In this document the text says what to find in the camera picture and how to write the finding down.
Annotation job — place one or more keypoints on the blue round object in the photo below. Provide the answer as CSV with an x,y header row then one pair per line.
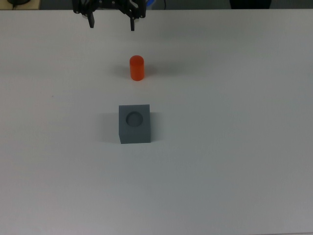
x,y
150,2

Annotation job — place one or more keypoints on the grey block with round hole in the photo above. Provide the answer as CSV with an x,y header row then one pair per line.
x,y
134,129

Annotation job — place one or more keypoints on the orange cylinder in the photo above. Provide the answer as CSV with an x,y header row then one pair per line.
x,y
137,68

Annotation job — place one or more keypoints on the dark round object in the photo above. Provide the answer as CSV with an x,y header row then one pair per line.
x,y
17,2

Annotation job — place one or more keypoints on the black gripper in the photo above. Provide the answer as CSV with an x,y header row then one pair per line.
x,y
108,3

